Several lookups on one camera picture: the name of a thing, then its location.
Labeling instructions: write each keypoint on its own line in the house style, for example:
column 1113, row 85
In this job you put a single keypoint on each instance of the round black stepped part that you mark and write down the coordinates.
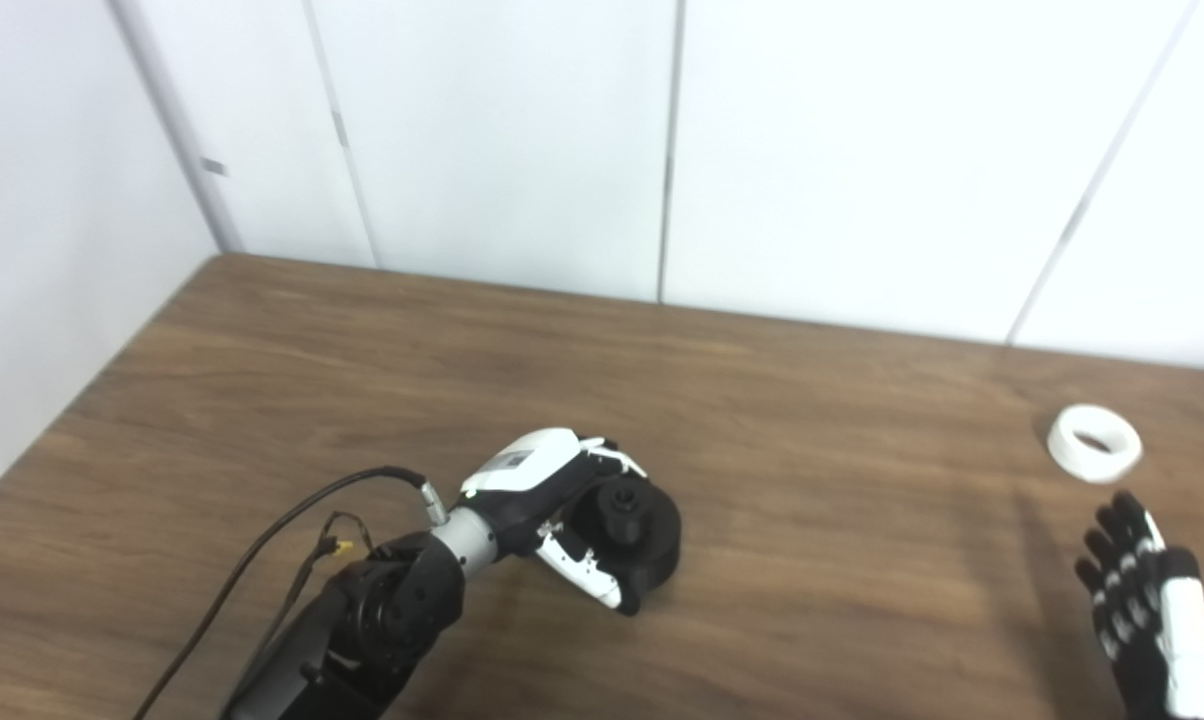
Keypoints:
column 652, row 545

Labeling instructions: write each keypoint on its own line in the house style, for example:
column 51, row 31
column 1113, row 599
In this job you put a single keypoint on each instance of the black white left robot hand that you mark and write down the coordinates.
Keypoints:
column 522, row 480

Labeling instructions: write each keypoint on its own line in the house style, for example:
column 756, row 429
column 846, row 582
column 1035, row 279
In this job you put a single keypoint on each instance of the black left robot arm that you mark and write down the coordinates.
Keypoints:
column 382, row 610

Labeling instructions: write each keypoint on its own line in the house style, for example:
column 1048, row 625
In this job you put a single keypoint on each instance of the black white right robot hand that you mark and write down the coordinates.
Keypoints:
column 1162, row 640

